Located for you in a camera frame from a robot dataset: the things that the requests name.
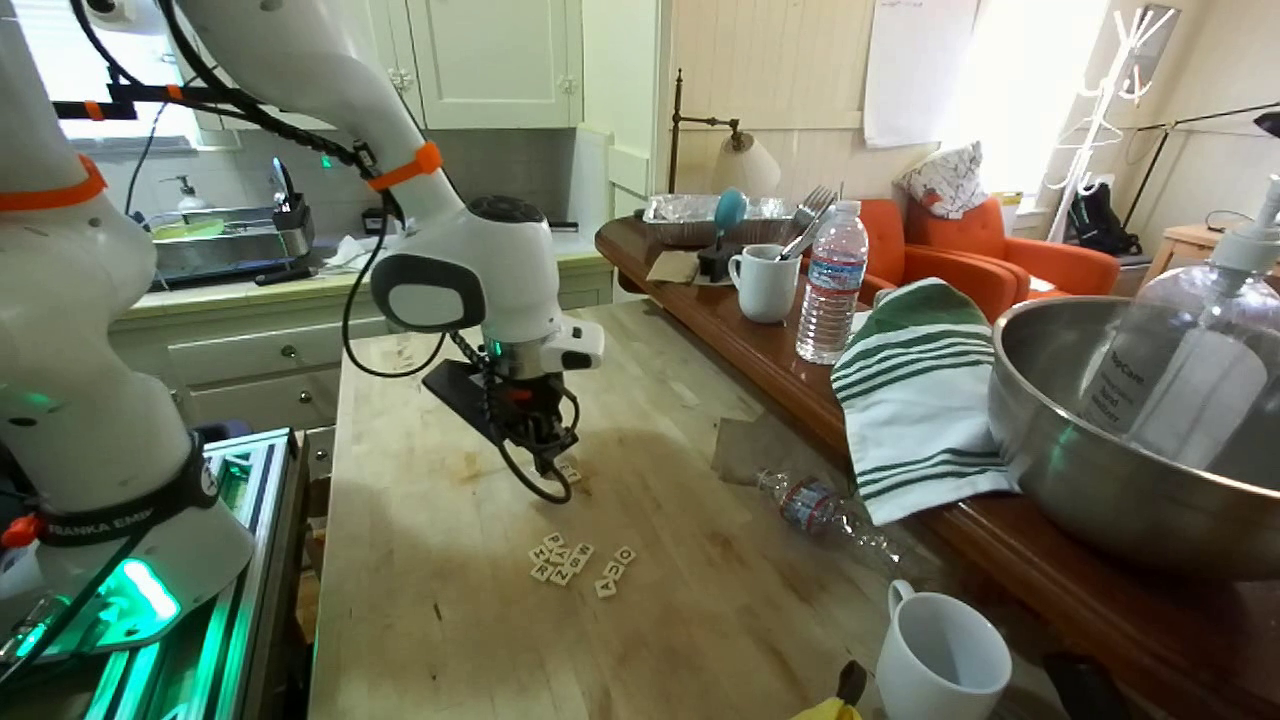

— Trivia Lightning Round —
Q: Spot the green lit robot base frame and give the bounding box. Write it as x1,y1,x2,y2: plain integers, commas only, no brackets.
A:
0,431,304,720

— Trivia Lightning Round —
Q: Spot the white mug with spoon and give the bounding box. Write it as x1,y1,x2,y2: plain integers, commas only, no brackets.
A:
726,245,800,323

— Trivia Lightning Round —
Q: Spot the orange armchair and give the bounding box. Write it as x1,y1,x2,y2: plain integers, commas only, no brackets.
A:
860,198,1119,320

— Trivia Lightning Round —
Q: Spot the large steel mixing bowl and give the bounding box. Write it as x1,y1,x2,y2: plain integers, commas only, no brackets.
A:
988,295,1280,581

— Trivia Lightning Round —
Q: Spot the clear pump soap bottle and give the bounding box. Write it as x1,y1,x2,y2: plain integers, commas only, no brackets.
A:
1075,181,1280,468

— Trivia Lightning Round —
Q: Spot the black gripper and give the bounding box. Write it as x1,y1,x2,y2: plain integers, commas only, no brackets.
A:
422,358,578,484

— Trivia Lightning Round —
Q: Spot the pile of white letter tiles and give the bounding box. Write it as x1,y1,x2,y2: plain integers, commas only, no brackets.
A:
529,530,634,598

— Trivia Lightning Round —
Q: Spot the crumpled plastic wrapper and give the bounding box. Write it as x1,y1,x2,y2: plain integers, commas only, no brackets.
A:
756,468,872,547

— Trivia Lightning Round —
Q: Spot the white coat rack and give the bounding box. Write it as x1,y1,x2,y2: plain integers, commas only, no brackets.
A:
1048,0,1178,239

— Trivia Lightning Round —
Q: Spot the white paper wall chart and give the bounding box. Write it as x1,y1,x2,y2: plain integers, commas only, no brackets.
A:
864,0,981,146

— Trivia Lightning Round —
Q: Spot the clear plastic water bottle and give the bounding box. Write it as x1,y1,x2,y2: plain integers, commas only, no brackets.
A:
795,198,869,365

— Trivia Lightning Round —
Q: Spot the dark wooden side table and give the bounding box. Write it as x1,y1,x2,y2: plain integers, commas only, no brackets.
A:
595,219,1280,720

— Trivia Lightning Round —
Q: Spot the white mug near front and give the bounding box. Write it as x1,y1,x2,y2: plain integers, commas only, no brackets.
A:
875,581,1013,720

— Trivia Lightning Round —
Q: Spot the white desk lamp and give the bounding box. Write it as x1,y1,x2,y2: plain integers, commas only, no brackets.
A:
664,74,778,194

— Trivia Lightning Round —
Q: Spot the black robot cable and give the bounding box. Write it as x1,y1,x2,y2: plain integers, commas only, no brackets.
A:
336,194,589,509

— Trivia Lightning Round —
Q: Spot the pair of white letter tiles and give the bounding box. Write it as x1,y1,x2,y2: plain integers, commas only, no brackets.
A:
564,461,583,484

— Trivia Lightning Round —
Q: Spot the green striped white towel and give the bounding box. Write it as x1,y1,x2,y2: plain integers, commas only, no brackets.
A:
830,277,1013,527

